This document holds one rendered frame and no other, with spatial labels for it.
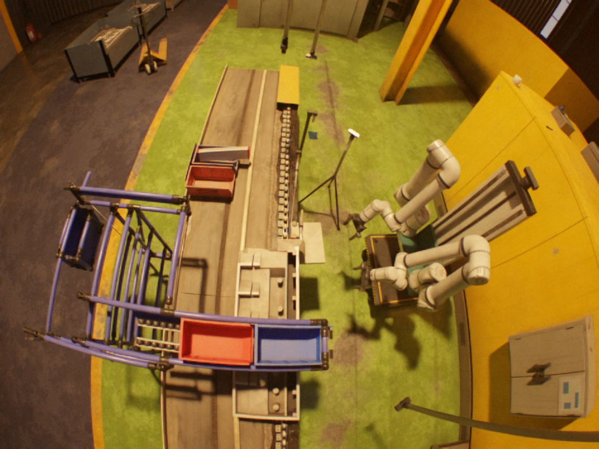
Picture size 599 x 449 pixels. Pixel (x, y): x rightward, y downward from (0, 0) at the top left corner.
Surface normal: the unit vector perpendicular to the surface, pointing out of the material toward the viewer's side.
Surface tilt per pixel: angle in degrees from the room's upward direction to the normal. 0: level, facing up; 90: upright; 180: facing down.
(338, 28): 90
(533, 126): 90
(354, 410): 0
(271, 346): 6
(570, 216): 90
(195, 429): 0
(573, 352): 90
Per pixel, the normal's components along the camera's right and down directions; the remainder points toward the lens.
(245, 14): 0.00, 0.90
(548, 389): -0.99, -0.07
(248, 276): -0.01, -0.43
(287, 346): 0.25, -0.42
